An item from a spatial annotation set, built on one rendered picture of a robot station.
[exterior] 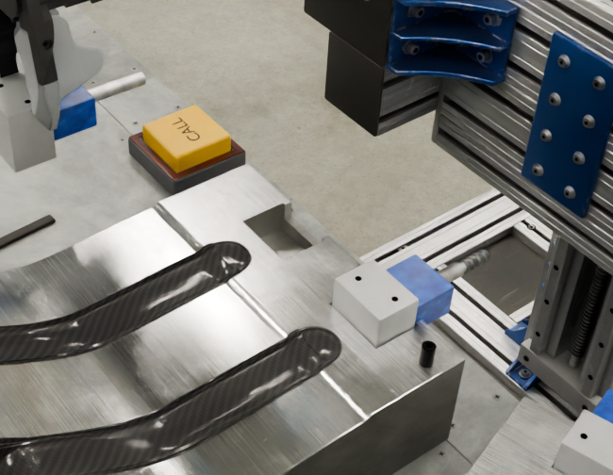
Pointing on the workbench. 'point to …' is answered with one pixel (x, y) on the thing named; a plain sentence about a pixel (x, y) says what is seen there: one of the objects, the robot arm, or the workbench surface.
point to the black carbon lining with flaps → (92, 332)
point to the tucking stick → (21, 233)
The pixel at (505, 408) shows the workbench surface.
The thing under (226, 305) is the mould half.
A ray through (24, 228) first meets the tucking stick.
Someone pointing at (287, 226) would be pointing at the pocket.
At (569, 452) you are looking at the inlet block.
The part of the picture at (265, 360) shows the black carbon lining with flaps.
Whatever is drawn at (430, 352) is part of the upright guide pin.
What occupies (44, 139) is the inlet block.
